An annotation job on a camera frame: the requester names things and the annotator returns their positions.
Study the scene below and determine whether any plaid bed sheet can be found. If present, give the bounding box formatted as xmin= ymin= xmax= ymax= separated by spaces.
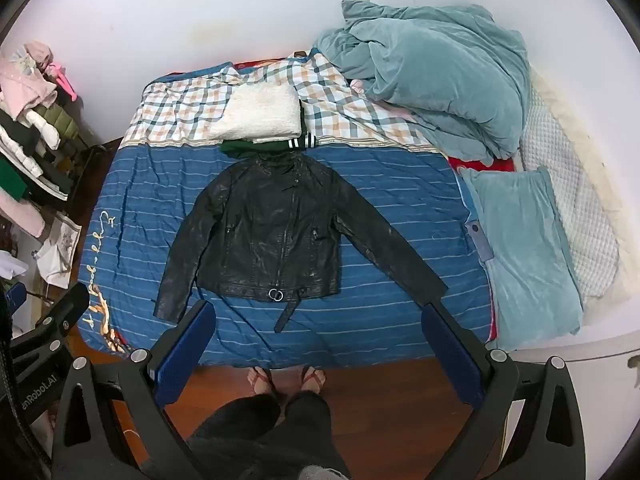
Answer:
xmin=122 ymin=50 xmax=441 ymax=153

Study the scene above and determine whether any teal velvet duvet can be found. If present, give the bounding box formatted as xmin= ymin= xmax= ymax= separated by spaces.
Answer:
xmin=312 ymin=0 xmax=532 ymax=166

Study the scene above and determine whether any teal velvet pillow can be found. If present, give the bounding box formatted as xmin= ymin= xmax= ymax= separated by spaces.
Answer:
xmin=459 ymin=166 xmax=585 ymax=352

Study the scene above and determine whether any black leather jacket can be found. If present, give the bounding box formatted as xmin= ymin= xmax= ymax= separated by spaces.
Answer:
xmin=152 ymin=152 xmax=449 ymax=333

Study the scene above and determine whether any white quilted mattress pad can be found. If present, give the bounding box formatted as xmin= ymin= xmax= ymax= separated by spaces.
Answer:
xmin=520 ymin=67 xmax=633 ymax=306

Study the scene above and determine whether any white tote bag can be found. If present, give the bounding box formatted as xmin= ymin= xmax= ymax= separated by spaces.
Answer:
xmin=35 ymin=210 xmax=83 ymax=288

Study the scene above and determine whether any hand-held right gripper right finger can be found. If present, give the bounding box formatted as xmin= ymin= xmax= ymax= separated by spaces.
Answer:
xmin=420 ymin=302 xmax=587 ymax=480

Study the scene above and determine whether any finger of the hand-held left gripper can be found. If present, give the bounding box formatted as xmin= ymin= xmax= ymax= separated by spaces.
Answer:
xmin=10 ymin=282 xmax=92 ymax=361

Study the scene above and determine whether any pile of assorted clothes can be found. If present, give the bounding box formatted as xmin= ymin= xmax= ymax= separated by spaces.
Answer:
xmin=0 ymin=40 xmax=108 ymax=241

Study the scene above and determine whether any white fluffy folded garment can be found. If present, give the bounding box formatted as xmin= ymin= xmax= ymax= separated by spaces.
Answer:
xmin=207 ymin=82 xmax=303 ymax=143

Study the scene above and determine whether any person's left leg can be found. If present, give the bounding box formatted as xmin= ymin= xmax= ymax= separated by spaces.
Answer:
xmin=187 ymin=392 xmax=283 ymax=480

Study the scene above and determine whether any person's right foot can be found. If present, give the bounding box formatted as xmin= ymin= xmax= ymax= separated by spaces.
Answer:
xmin=299 ymin=365 xmax=327 ymax=395

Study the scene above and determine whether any person's leg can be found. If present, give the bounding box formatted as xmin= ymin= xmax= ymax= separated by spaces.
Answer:
xmin=280 ymin=391 xmax=351 ymax=480
xmin=187 ymin=392 xmax=283 ymax=480

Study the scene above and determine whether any person's foot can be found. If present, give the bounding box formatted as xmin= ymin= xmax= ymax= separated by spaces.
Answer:
xmin=245 ymin=366 xmax=276 ymax=401
xmin=299 ymin=365 xmax=327 ymax=395

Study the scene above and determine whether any green garment with striped cuff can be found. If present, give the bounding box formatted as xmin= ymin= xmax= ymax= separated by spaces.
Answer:
xmin=221 ymin=130 xmax=319 ymax=161

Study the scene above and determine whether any person's right leg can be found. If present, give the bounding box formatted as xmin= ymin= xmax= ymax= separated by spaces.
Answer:
xmin=280 ymin=391 xmax=351 ymax=480

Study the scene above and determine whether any red cloth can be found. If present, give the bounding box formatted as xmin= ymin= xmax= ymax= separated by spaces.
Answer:
xmin=447 ymin=155 xmax=516 ymax=176

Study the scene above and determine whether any person's left foot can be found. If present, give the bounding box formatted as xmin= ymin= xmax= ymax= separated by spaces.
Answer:
xmin=245 ymin=366 xmax=276 ymax=401

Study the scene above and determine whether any blue striped bed sheet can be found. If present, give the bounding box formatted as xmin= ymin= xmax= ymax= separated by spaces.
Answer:
xmin=76 ymin=137 xmax=501 ymax=368

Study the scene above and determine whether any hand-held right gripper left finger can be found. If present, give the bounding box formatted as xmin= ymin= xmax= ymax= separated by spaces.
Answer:
xmin=50 ymin=299 xmax=217 ymax=480

